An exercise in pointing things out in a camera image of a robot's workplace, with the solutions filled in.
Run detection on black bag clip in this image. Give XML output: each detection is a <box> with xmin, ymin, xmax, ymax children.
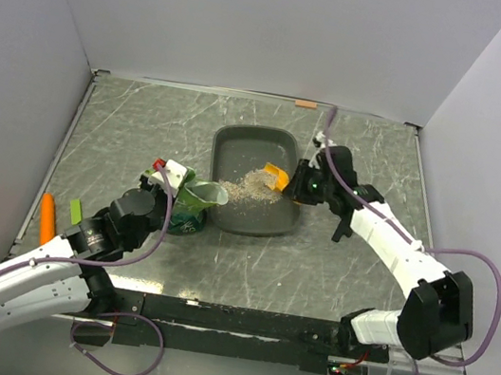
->
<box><xmin>331</xmin><ymin>214</ymin><xmax>353</xmax><ymax>242</ymax></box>

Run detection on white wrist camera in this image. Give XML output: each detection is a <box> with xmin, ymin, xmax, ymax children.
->
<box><xmin>308</xmin><ymin>131</ymin><xmax>333</xmax><ymax>170</ymax></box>
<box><xmin>145</xmin><ymin>159</ymin><xmax>195</xmax><ymax>198</ymax></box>

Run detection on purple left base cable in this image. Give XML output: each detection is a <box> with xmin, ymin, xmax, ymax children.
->
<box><xmin>64</xmin><ymin>305</ymin><xmax>171</xmax><ymax>375</ymax></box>

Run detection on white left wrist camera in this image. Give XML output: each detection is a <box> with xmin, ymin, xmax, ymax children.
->
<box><xmin>145</xmin><ymin>159</ymin><xmax>195</xmax><ymax>198</ymax></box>

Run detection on aluminium frame rail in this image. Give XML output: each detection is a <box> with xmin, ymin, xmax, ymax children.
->
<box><xmin>388</xmin><ymin>346</ymin><xmax>466</xmax><ymax>375</ymax></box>

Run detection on yellow plastic scoop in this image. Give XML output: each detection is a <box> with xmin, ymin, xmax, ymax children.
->
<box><xmin>263</xmin><ymin>162</ymin><xmax>303</xmax><ymax>205</ymax></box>

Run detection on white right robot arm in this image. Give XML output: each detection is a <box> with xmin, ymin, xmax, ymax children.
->
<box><xmin>283</xmin><ymin>140</ymin><xmax>473</xmax><ymax>360</ymax></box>

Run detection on grey litter tray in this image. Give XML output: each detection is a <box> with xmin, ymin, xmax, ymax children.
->
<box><xmin>210</xmin><ymin>124</ymin><xmax>301</xmax><ymax>237</ymax></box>

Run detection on beige litter granules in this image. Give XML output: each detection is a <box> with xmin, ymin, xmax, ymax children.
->
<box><xmin>218</xmin><ymin>170</ymin><xmax>281</xmax><ymax>204</ymax></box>

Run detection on orange toy carrot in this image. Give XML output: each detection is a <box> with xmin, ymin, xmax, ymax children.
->
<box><xmin>39</xmin><ymin>193</ymin><xmax>56</xmax><ymax>246</ymax></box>

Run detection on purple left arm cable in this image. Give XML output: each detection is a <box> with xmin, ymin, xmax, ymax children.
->
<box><xmin>0</xmin><ymin>140</ymin><xmax>182</xmax><ymax>355</ymax></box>

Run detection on orange tape piece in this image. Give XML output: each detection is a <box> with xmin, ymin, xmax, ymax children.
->
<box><xmin>294</xmin><ymin>100</ymin><xmax>318</xmax><ymax>110</ymax></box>

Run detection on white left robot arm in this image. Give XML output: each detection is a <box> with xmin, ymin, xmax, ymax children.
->
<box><xmin>0</xmin><ymin>164</ymin><xmax>185</xmax><ymax>328</ymax></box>

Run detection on green plastic block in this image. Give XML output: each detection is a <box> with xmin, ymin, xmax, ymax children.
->
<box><xmin>69</xmin><ymin>198</ymin><xmax>83</xmax><ymax>225</ymax></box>

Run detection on green litter bag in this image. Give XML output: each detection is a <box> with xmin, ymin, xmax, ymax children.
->
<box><xmin>167</xmin><ymin>168</ymin><xmax>229</xmax><ymax>236</ymax></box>

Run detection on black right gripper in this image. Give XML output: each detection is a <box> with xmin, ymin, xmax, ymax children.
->
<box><xmin>280</xmin><ymin>157</ymin><xmax>337</xmax><ymax>208</ymax></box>

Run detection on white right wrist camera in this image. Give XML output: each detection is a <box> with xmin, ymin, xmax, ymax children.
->
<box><xmin>308</xmin><ymin>131</ymin><xmax>333</xmax><ymax>170</ymax></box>

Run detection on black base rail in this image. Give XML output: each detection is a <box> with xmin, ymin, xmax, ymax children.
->
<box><xmin>105</xmin><ymin>289</ymin><xmax>390</xmax><ymax>375</ymax></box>

